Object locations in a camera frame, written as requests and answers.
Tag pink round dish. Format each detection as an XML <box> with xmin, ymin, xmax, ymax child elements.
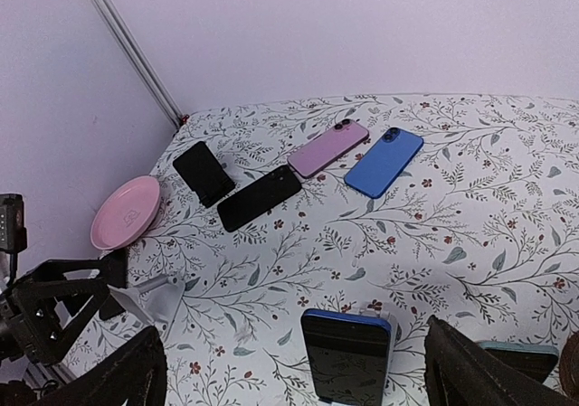
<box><xmin>90</xmin><ymin>175</ymin><xmax>161</xmax><ymax>250</ymax></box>

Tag black phone on left stand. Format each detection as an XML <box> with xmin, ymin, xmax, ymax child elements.
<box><xmin>99</xmin><ymin>248</ymin><xmax>128</xmax><ymax>321</ymax></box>

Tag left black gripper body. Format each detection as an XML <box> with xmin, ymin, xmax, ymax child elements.
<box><xmin>1</xmin><ymin>278</ymin><xmax>59</xmax><ymax>365</ymax></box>

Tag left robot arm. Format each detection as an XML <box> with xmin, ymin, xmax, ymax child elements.
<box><xmin>1</xmin><ymin>258</ymin><xmax>114</xmax><ymax>365</ymax></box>

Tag dark round base stand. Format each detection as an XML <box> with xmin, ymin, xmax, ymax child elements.
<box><xmin>559</xmin><ymin>332</ymin><xmax>579</xmax><ymax>401</ymax></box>

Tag teal phone dark screen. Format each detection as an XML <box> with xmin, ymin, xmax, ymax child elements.
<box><xmin>477</xmin><ymin>341</ymin><xmax>559</xmax><ymax>383</ymax></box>

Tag pink phone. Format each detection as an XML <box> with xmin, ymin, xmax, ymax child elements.
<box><xmin>288</xmin><ymin>118</ymin><xmax>369</xmax><ymax>178</ymax></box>

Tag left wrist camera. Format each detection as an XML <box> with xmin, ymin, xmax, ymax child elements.
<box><xmin>1</xmin><ymin>194</ymin><xmax>27</xmax><ymax>286</ymax></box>

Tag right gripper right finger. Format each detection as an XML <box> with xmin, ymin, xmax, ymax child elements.
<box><xmin>424</xmin><ymin>316</ymin><xmax>578</xmax><ymax>405</ymax></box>

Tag black folding phone stand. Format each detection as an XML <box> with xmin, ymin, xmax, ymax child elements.
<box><xmin>173</xmin><ymin>141</ymin><xmax>235</xmax><ymax>208</ymax></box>

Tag left aluminium frame post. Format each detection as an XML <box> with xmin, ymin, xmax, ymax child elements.
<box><xmin>90</xmin><ymin>0</ymin><xmax>184</xmax><ymax>128</ymax></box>

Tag blue phone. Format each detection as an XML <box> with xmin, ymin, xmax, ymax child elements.
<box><xmin>344</xmin><ymin>127</ymin><xmax>424</xmax><ymax>199</ymax></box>
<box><xmin>300</xmin><ymin>308</ymin><xmax>392</xmax><ymax>405</ymax></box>

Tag white silver stand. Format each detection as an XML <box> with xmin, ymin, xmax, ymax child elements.
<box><xmin>356</xmin><ymin>301</ymin><xmax>399</xmax><ymax>359</ymax></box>
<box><xmin>109</xmin><ymin>275</ymin><xmax>185</xmax><ymax>343</ymax></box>

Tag floral table mat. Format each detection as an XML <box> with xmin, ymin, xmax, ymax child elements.
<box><xmin>128</xmin><ymin>94</ymin><xmax>578</xmax><ymax>405</ymax></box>

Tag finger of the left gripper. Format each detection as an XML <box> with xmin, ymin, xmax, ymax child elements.
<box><xmin>31</xmin><ymin>260</ymin><xmax>109</xmax><ymax>363</ymax></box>

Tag black phone face down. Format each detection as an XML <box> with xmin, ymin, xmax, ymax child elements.
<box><xmin>217</xmin><ymin>165</ymin><xmax>302</xmax><ymax>232</ymax></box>

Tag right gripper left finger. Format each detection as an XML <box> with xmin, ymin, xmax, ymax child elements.
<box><xmin>35</xmin><ymin>326</ymin><xmax>167</xmax><ymax>405</ymax></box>

